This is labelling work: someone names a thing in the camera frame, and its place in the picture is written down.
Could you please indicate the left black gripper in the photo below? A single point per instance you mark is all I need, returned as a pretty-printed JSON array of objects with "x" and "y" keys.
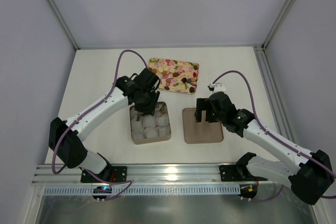
[{"x": 146, "y": 106}]

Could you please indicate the gold tin lid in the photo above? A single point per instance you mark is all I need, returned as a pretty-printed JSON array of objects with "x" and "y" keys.
[{"x": 200, "y": 132}]

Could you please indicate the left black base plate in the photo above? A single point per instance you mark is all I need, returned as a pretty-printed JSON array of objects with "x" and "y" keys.
[{"x": 112, "y": 174}]

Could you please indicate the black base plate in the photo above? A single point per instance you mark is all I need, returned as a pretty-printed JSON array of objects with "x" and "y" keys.
[
  {"x": 235, "y": 173},
  {"x": 112, "y": 174}
]

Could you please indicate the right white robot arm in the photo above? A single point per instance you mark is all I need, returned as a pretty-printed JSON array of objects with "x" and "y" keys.
[{"x": 308, "y": 174}]

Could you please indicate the floral tray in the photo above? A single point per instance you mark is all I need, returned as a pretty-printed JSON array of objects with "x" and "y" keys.
[{"x": 175, "y": 75}]

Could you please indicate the aluminium front rail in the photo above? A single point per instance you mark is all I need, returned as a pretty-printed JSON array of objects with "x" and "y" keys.
[{"x": 138, "y": 173}]

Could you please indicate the slotted cable duct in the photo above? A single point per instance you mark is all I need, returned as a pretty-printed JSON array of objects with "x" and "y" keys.
[{"x": 143, "y": 190}]

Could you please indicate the left aluminium frame post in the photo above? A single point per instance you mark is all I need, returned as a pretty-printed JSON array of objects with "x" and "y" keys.
[{"x": 61, "y": 21}]

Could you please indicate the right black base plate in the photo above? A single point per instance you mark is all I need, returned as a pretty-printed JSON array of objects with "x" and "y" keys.
[{"x": 235, "y": 173}]

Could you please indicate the right aluminium frame rail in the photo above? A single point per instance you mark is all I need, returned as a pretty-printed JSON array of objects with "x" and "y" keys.
[{"x": 273, "y": 94}]

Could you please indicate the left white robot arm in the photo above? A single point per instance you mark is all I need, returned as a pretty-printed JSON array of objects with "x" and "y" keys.
[{"x": 66, "y": 137}]

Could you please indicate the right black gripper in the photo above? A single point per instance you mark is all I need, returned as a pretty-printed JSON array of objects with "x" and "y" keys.
[{"x": 203, "y": 106}]

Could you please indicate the gold tin box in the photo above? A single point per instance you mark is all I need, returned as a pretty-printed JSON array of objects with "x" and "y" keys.
[{"x": 153, "y": 128}]

